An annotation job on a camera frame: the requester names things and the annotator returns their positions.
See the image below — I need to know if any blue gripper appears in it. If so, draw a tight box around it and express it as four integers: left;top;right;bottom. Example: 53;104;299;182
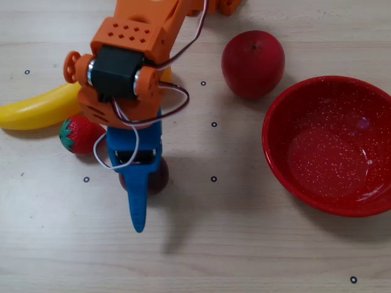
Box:
105;110;163;233

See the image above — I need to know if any dark purple plum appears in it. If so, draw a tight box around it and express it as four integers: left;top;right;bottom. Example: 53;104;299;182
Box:
118;157;169;196

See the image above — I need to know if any red speckled bowl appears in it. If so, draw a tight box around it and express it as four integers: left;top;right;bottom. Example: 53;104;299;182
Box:
261;75;391;218

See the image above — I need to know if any red strawberry with green leaves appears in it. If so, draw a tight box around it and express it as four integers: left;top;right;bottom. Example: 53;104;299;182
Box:
59;115;108;155

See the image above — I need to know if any orange fruit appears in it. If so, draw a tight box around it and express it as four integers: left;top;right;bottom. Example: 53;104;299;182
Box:
158;65;174;89

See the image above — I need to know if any yellow banana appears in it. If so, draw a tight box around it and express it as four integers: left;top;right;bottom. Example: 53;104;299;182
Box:
0;81;83;131

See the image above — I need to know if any red apple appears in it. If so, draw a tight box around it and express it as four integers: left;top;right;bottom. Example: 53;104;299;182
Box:
221;29;286;100

